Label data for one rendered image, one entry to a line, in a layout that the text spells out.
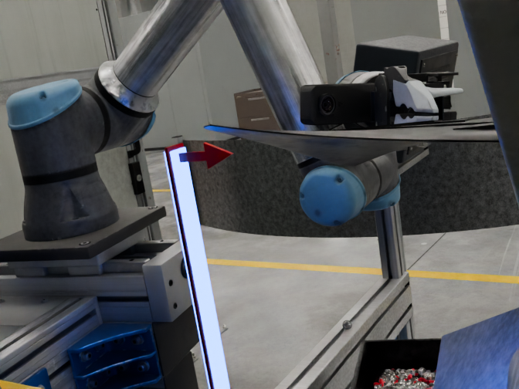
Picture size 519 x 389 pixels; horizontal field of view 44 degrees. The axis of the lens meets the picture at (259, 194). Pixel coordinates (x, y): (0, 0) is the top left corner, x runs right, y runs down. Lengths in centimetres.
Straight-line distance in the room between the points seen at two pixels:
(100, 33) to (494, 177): 156
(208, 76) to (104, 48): 767
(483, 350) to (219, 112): 993
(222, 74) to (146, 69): 950
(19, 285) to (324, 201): 55
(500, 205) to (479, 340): 188
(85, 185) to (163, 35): 26
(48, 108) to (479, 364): 72
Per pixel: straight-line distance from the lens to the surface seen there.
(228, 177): 270
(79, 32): 256
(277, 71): 79
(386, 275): 112
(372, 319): 100
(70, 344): 98
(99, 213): 103
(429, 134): 43
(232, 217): 275
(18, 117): 103
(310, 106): 72
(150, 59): 105
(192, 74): 1030
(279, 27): 80
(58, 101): 101
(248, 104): 745
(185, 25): 101
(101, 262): 100
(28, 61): 238
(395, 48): 109
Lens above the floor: 126
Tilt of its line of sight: 12 degrees down
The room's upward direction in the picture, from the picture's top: 9 degrees counter-clockwise
